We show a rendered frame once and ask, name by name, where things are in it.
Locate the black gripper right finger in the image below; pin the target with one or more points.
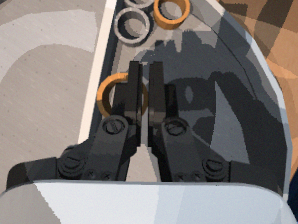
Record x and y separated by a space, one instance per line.
181 156

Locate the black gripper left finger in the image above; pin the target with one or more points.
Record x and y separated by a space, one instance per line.
99 157

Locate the blue open crate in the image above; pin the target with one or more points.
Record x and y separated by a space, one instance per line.
293 195

